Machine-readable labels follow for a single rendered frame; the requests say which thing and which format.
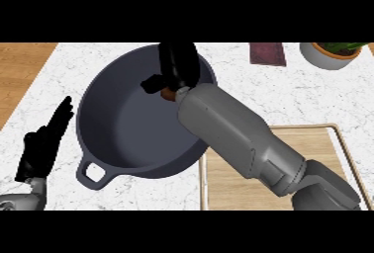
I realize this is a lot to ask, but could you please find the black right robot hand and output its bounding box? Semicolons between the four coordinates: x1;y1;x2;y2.
138;42;201;95

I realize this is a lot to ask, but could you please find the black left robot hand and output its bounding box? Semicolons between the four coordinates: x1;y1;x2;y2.
13;95;75;184

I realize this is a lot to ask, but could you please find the brown sweet potato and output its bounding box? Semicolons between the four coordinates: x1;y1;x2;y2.
161;87;178;103

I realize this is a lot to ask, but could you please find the dark grey pot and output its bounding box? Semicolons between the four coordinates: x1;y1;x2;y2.
73;43;218;192

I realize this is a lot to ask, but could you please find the pale wooden tray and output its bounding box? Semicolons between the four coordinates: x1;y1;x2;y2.
196;123;374;211

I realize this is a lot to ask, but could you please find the dark red book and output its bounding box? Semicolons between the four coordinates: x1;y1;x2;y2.
248;42;288;67

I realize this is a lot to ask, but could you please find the white potted plant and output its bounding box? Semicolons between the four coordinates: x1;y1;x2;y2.
298;42;372;71

